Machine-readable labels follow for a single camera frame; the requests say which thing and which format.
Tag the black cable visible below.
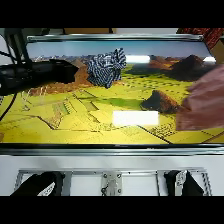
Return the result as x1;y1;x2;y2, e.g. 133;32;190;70
0;93;18;122

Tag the blue white checked shirt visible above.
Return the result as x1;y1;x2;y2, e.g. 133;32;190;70
85;47;128;90

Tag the black garment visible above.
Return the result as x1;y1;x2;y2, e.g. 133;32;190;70
0;59;80;97

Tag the red patterned garment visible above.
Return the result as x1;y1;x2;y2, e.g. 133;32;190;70
175;27;224;50

